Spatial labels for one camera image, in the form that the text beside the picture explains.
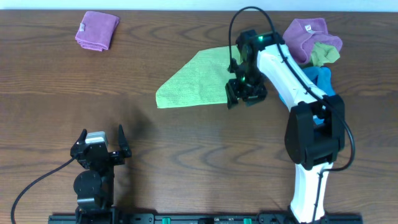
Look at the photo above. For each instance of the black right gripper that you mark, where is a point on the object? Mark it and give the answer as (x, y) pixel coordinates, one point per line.
(234, 92)

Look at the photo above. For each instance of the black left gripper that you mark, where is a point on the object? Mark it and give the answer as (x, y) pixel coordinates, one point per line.
(119, 157)

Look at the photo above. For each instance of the green microfiber cloth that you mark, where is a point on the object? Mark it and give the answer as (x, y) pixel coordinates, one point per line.
(201, 81)

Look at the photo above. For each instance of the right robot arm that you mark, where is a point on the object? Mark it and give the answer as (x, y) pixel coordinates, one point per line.
(313, 137)

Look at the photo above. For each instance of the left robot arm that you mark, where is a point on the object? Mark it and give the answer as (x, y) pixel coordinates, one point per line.
(94, 187)

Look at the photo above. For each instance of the crumpled purple cloth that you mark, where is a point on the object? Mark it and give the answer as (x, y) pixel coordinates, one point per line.
(302, 34)

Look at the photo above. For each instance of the blue microfiber cloth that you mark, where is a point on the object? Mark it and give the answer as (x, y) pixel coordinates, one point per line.
(318, 76)

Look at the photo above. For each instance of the crumpled olive green cloth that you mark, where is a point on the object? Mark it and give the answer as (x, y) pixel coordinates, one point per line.
(323, 53)

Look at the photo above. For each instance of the folded purple cloth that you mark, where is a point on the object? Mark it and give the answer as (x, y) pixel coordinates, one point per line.
(96, 30)

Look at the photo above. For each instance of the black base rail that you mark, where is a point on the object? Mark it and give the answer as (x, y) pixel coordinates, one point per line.
(147, 218)

